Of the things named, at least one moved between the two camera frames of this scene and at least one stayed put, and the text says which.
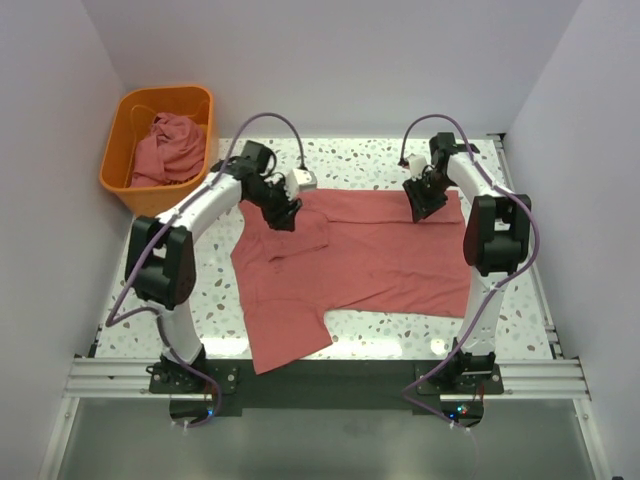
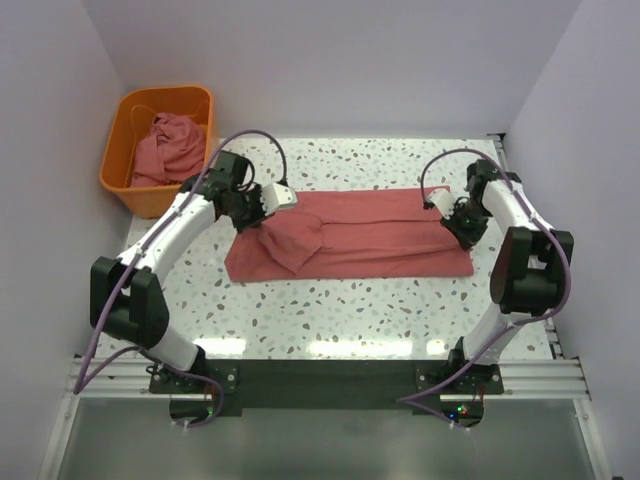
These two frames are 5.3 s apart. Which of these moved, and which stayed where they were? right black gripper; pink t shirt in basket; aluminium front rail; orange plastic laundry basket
Moved: right black gripper
Stayed: aluminium front rail; pink t shirt in basket; orange plastic laundry basket
